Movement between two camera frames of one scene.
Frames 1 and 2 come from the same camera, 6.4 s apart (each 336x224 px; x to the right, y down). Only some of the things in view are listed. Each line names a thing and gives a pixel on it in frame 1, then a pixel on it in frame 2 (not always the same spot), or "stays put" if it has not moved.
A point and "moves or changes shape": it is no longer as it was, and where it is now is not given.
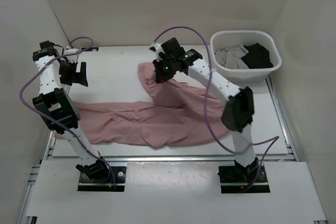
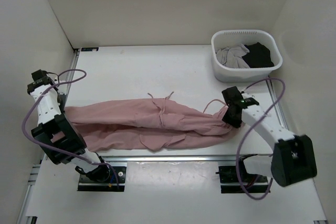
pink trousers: [171, 114] moves or changes shape
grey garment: [231, 57] stays put
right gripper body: [165, 68] → [233, 121]
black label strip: [90, 49] stays put
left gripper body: [67, 72] → [60, 100]
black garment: [258, 56] stays put
